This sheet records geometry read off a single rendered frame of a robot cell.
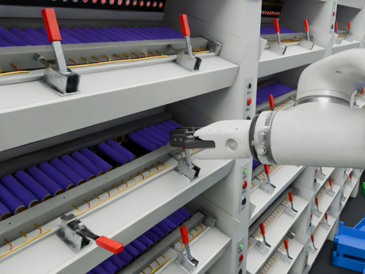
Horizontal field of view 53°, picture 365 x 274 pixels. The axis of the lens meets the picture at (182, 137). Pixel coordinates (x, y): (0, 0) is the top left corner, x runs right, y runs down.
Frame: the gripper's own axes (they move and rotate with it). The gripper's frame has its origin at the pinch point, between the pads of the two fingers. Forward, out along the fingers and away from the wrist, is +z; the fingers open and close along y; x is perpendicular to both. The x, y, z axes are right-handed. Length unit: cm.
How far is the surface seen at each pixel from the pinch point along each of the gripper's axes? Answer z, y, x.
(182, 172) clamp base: 0.5, -1.0, -6.6
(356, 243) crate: -1, 146, -97
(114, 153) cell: 8.2, -9.7, -0.6
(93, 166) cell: 7.1, -15.7, -1.1
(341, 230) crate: 7, 150, -92
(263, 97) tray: 7, 56, -1
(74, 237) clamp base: -1.2, -27.7, -6.2
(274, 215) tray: 10, 63, -45
